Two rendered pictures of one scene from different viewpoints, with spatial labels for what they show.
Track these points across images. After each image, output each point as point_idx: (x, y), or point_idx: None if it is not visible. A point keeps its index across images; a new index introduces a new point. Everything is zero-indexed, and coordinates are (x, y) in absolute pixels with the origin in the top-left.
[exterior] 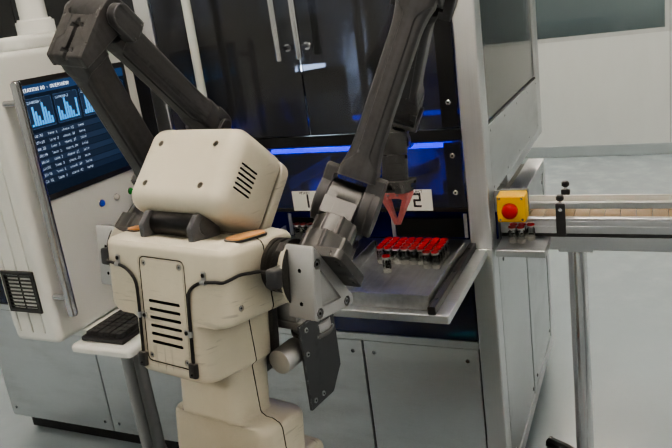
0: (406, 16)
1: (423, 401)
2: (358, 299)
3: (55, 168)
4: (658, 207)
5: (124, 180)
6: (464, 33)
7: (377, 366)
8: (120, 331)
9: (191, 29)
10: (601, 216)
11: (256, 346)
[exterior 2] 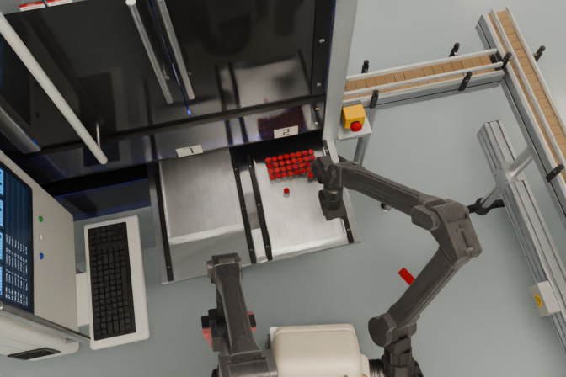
0: (455, 270)
1: None
2: (298, 246)
3: (22, 289)
4: (433, 79)
5: (34, 220)
6: (341, 49)
7: None
8: (126, 326)
9: (62, 102)
10: (397, 90)
11: None
